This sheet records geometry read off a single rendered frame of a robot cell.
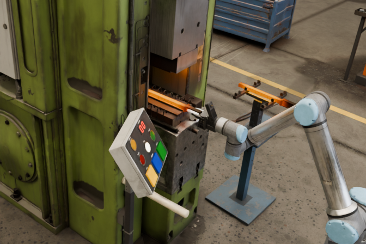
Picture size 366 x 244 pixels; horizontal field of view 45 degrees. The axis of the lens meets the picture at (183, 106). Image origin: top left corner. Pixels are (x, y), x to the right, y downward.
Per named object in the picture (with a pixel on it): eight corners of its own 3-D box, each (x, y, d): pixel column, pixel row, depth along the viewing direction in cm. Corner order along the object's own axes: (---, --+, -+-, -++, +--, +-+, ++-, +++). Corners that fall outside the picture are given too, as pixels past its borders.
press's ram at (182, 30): (211, 41, 256) (219, -29, 236) (171, 60, 228) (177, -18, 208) (154, 22, 275) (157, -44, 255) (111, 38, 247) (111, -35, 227)
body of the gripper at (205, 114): (196, 126, 254) (213, 134, 248) (197, 114, 249) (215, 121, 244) (203, 121, 259) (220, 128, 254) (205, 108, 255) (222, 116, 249)
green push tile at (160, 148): (166, 152, 223) (160, 140, 220) (163, 161, 217) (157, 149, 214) (163, 153, 223) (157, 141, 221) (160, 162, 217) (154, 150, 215)
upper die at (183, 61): (196, 62, 251) (198, 47, 246) (176, 73, 236) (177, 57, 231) (140, 42, 270) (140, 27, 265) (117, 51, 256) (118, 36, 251)
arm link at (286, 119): (330, 80, 217) (241, 130, 266) (319, 89, 208) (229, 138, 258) (343, 101, 216) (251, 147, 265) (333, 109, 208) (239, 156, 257)
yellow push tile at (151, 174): (158, 176, 206) (151, 164, 203) (154, 186, 199) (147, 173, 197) (155, 177, 206) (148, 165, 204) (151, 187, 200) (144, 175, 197)
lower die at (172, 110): (191, 115, 268) (192, 103, 264) (171, 129, 254) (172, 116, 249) (138, 92, 288) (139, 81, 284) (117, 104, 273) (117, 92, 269)
